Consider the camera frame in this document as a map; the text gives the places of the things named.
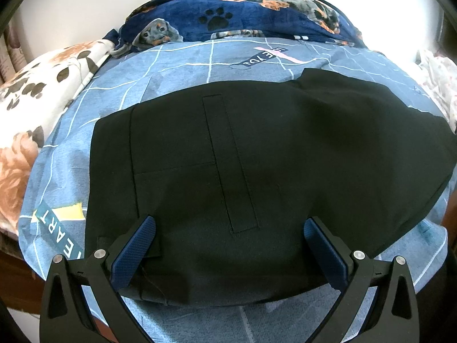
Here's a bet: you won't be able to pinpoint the white dotted cloth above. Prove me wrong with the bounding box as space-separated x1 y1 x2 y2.
416 48 457 133

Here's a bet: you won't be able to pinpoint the navy dog print blanket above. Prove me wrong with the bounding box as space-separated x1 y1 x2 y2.
103 0 368 58

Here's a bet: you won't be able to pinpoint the brown wooden bed frame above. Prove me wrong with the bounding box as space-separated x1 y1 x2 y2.
0 236 49 310

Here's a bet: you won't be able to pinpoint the blue grid bedsheet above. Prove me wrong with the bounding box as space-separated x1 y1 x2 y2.
19 37 450 343

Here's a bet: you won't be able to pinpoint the white floral quilt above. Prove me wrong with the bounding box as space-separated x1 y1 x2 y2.
0 39 117 236

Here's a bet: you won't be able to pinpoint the striped curtain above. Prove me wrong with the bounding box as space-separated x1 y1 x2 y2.
0 18 31 83

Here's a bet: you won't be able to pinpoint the black pants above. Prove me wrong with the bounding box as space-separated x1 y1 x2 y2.
85 68 453 308

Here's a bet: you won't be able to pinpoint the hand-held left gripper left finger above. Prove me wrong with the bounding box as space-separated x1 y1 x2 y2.
40 215 158 343

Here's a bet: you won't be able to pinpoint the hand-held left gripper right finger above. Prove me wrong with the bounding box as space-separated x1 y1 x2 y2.
303 216 419 343

